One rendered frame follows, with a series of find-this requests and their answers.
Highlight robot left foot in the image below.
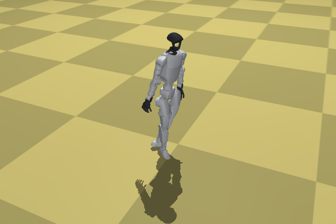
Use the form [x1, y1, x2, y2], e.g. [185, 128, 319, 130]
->
[151, 141, 168, 147]

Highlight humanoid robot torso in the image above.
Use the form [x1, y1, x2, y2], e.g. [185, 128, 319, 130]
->
[160, 50, 183, 100]

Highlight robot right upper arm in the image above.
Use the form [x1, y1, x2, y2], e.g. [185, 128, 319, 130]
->
[153, 56, 167, 85]

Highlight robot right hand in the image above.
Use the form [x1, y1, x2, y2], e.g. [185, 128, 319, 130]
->
[142, 98, 153, 113]

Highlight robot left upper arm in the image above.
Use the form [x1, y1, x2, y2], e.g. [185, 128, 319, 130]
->
[179, 50, 187, 74]

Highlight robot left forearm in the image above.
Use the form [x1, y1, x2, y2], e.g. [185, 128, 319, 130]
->
[177, 74, 184, 88]

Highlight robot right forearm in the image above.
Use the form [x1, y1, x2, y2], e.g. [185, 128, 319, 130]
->
[146, 78, 157, 101]

